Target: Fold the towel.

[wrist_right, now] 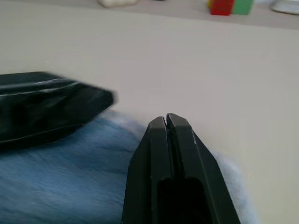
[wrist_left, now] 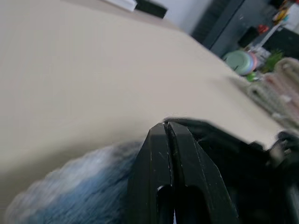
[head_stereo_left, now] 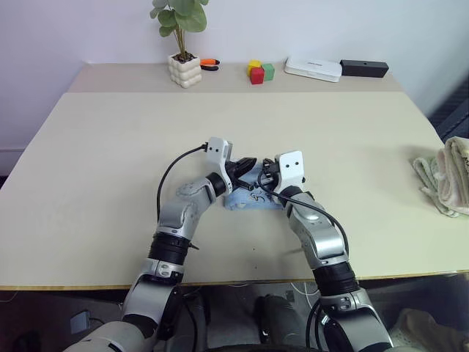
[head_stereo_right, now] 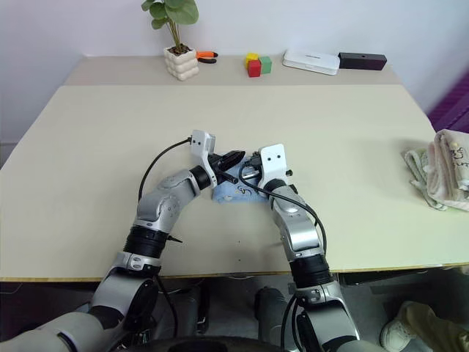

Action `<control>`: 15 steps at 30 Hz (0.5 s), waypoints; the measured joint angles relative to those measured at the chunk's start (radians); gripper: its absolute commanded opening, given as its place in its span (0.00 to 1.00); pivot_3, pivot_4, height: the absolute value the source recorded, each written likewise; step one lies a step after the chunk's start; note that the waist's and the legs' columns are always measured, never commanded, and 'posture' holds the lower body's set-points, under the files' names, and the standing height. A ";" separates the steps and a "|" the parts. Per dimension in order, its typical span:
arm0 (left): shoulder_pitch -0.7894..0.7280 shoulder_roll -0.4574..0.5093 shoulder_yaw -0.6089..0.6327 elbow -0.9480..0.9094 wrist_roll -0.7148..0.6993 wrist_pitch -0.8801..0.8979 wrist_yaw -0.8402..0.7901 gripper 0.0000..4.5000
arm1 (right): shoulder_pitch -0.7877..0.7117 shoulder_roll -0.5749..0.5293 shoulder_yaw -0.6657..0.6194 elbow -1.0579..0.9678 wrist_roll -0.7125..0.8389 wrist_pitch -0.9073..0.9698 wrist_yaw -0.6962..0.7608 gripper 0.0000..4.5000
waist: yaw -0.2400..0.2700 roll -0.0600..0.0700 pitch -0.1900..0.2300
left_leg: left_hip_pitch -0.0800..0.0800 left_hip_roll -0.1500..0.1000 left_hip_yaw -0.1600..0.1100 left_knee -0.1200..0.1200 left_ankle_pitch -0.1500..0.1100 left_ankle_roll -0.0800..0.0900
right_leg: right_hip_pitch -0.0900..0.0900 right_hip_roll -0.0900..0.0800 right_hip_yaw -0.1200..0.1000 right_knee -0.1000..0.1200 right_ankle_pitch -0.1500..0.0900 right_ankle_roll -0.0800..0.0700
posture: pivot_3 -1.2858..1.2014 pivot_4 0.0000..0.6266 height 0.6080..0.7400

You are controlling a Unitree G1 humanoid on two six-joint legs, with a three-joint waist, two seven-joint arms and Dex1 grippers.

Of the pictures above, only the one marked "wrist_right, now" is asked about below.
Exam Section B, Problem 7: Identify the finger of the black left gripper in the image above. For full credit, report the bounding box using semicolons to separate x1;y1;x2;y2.
0;71;83;96
0;83;114;144

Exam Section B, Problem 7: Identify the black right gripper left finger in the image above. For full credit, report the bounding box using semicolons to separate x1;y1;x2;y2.
121;115;175;224

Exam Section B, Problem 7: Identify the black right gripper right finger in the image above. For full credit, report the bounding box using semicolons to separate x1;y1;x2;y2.
166;112;241;224

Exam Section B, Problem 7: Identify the fluffy blue towel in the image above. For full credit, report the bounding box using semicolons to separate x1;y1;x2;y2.
0;111;246;224

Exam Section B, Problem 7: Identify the white lumpy object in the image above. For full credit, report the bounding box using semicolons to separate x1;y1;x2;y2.
97;0;137;8

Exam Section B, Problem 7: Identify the red wooden block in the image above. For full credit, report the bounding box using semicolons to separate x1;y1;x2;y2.
211;0;235;16

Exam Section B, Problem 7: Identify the green wooden block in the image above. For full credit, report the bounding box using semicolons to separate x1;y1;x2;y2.
232;0;255;16

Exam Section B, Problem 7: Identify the flat white plastic box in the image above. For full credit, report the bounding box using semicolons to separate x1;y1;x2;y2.
270;0;299;15

